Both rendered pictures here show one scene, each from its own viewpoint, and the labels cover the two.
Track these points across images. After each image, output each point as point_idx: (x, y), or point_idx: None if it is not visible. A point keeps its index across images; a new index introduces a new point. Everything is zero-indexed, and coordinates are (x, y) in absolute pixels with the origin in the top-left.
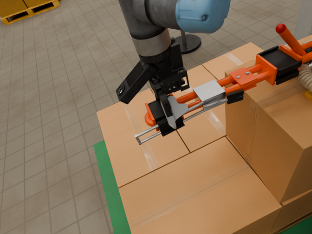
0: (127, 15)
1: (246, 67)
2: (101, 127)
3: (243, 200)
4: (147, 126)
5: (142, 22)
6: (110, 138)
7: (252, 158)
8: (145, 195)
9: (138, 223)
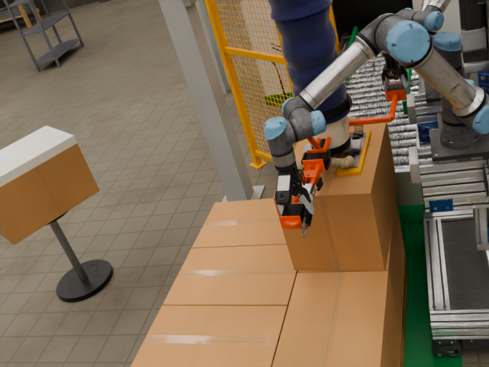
0: (281, 143)
1: None
2: None
3: (365, 290)
4: (216, 328)
5: (289, 143)
6: None
7: (339, 258)
8: (297, 361)
9: None
